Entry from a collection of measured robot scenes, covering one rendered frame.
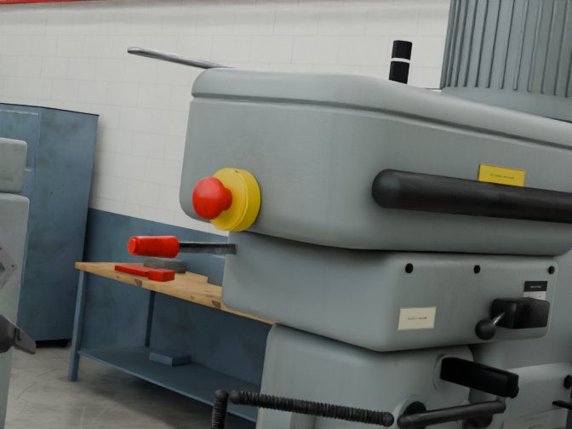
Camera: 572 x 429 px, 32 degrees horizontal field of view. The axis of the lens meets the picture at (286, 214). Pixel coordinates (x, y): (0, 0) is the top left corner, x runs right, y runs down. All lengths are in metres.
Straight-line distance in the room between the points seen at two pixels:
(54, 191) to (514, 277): 7.38
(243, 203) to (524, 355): 0.44
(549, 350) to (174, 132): 6.83
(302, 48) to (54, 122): 2.33
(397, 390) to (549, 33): 0.48
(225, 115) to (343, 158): 0.15
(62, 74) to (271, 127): 8.41
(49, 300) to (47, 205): 0.80
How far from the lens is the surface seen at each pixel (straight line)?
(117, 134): 8.55
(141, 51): 1.00
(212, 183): 0.92
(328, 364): 1.05
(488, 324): 1.05
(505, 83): 1.24
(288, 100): 0.92
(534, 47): 1.24
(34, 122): 8.32
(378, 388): 1.03
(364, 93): 0.90
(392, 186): 0.87
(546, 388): 1.25
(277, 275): 1.05
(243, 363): 7.30
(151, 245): 1.01
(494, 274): 1.10
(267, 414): 1.06
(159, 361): 7.39
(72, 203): 8.49
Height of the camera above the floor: 1.80
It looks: 3 degrees down
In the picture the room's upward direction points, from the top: 7 degrees clockwise
